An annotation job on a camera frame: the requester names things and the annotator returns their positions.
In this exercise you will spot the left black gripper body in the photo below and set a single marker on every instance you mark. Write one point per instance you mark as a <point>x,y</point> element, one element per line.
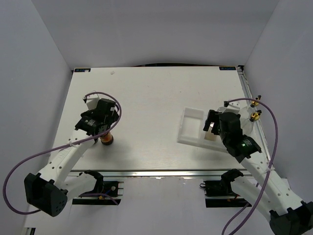
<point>114,117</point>

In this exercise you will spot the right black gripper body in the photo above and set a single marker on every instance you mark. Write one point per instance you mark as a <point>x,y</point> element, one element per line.
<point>213,116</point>

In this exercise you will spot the red lid sauce jar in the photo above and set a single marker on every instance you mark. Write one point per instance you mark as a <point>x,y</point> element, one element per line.
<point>106,139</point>

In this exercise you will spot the white silver cap shaker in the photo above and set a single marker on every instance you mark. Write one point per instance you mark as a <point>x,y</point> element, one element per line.
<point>209,136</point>

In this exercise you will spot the clear glass bottle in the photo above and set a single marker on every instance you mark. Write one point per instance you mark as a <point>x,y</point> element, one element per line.
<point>249,109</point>

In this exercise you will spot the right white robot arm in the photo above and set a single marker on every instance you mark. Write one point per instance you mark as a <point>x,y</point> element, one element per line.
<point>285,211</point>

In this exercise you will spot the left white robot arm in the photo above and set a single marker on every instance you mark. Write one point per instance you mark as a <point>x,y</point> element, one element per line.
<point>50,189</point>

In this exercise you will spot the white three-slot organizer tray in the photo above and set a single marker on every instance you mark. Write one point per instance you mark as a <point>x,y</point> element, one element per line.
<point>191,130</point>

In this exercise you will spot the left blue corner sticker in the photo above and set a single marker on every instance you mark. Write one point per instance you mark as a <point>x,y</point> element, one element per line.
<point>82,70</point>

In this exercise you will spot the blue corner sticker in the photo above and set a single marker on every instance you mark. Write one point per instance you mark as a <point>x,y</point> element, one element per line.
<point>82,70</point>
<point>228,68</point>

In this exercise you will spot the right blue corner sticker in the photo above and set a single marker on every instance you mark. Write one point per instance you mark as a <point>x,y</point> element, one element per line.
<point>228,68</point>

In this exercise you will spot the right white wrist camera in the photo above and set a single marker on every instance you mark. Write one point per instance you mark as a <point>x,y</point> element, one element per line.
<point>229,107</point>

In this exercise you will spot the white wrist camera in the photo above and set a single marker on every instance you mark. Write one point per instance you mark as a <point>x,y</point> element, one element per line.
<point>229,107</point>
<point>91,101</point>

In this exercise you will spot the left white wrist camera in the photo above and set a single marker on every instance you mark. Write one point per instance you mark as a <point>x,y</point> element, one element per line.
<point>91,101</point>

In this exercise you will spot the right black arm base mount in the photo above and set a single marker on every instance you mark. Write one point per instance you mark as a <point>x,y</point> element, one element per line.
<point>217,196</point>

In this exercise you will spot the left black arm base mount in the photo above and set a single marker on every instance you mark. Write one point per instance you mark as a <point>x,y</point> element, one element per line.
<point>104,193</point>

